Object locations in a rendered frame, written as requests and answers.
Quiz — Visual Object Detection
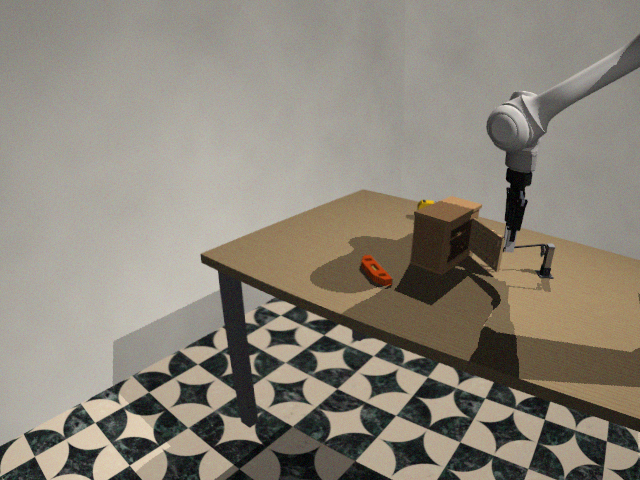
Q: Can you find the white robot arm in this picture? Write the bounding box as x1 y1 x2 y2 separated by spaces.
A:
487 33 640 173

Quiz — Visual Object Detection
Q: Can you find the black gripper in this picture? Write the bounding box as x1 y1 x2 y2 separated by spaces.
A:
504 167 532 253

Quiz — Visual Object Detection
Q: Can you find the orange spirit level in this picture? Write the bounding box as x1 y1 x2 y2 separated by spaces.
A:
361 255 393 286

